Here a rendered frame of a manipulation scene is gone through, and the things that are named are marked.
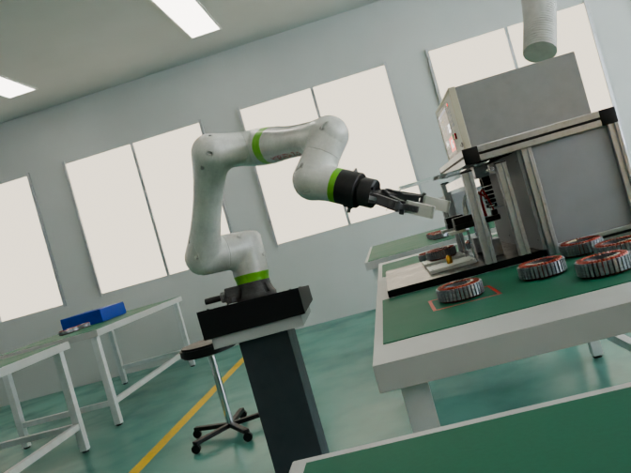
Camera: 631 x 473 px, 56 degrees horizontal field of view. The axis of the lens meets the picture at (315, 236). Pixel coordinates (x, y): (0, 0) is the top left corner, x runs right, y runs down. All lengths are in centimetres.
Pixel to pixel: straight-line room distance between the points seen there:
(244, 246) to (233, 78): 509
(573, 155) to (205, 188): 111
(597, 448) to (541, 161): 134
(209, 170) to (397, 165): 497
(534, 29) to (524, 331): 239
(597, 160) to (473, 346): 98
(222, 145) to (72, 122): 590
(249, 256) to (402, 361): 118
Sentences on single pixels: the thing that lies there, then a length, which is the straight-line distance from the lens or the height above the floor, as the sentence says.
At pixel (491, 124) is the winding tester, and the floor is 117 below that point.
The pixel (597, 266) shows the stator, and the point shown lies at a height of 78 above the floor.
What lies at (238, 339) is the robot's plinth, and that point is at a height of 72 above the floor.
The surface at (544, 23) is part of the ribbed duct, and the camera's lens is 331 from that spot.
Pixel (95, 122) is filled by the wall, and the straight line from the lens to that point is 760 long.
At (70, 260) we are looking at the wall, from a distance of 769.
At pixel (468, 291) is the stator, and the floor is 77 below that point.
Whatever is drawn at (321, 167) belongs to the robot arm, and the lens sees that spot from 155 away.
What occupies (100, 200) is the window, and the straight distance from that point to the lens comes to 749.
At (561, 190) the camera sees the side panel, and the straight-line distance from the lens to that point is 187.
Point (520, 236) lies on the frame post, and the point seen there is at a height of 82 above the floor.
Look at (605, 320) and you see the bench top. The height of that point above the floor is 73.
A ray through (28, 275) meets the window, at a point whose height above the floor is 145.
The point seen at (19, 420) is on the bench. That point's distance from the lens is 532.
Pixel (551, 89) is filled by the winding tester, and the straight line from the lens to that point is 200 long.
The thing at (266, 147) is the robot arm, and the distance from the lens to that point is 184.
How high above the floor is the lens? 99
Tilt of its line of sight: level
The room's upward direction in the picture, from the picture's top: 16 degrees counter-clockwise
